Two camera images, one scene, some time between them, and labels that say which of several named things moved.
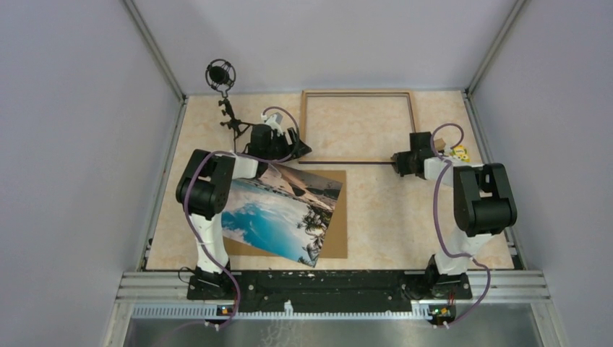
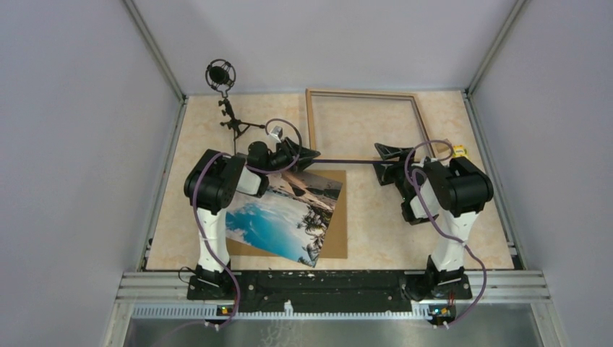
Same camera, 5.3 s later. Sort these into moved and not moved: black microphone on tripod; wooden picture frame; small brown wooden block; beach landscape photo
Moved: wooden picture frame
Not moved: beach landscape photo; small brown wooden block; black microphone on tripod
